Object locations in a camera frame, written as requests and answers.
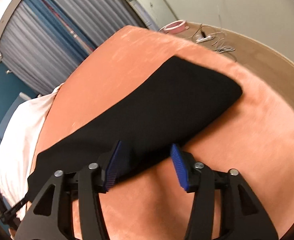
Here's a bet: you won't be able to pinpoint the black pants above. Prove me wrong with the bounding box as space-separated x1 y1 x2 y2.
26 56 242 202

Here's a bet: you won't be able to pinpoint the orange velvet bed cover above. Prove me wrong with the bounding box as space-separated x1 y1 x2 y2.
30 26 294 239

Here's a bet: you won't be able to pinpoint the white pillow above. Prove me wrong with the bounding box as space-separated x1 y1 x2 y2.
0 86 61 207

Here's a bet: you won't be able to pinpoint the white power strip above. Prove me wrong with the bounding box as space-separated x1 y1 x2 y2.
196 35 215 43

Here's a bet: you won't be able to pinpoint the grey blue curtains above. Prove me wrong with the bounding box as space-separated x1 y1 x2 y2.
0 0 144 95

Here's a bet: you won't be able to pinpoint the pink round basin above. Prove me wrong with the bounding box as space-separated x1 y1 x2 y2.
159 20 189 35

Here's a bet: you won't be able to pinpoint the tangled white floor cables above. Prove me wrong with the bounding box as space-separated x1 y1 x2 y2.
186 23 238 63

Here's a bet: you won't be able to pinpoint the standing mirror gold frame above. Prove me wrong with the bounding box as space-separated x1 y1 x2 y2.
126 0 178 30

